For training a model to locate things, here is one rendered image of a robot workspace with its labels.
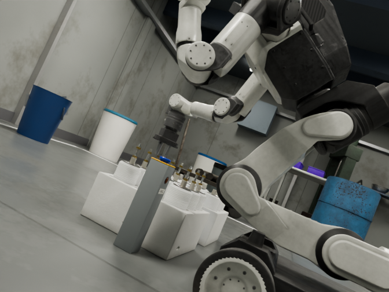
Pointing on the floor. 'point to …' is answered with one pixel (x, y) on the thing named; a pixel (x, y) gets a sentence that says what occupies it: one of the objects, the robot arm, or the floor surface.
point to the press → (338, 169)
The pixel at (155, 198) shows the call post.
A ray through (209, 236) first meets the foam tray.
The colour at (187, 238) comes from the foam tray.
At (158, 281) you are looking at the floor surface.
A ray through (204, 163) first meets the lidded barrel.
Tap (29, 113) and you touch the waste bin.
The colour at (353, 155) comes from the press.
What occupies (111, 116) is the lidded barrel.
